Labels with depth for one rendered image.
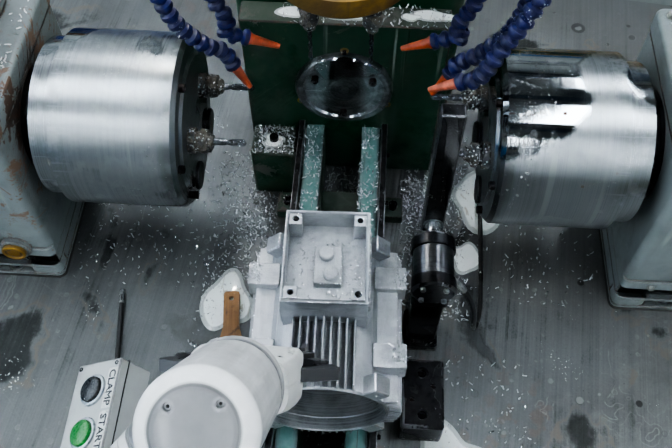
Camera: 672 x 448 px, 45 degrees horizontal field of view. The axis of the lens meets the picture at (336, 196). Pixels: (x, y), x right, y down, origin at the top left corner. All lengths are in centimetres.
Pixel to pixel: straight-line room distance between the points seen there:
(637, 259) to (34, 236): 88
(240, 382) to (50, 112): 65
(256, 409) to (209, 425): 3
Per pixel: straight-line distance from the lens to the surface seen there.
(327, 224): 98
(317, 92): 125
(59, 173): 115
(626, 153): 109
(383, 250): 101
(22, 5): 124
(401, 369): 96
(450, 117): 92
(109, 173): 112
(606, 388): 130
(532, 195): 109
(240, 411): 53
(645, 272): 127
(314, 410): 107
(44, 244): 131
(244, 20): 117
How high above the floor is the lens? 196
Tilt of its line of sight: 57 degrees down
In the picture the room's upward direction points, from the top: straight up
